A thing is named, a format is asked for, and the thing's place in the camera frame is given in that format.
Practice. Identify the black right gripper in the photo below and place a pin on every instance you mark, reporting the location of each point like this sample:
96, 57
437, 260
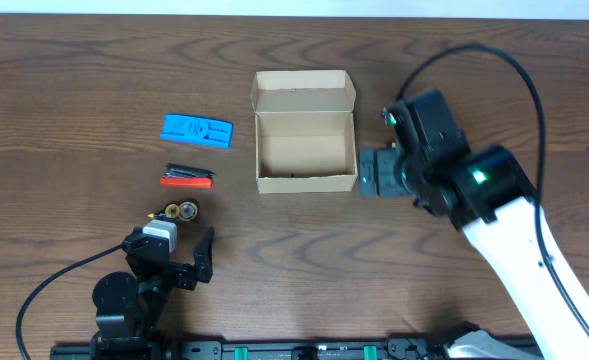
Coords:
379, 173

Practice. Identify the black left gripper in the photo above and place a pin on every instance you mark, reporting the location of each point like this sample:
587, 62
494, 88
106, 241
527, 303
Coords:
183, 273

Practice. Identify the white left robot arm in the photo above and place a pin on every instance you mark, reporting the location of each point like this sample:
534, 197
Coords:
129, 305

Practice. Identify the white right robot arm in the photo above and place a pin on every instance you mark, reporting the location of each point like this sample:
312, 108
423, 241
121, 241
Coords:
487, 197

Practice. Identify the correction tape dispenser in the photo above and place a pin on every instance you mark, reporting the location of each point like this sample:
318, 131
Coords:
185, 211

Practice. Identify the cardboard box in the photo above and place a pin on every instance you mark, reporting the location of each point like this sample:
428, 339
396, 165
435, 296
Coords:
305, 134

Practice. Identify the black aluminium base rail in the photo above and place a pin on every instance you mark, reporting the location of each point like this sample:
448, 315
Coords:
391, 348

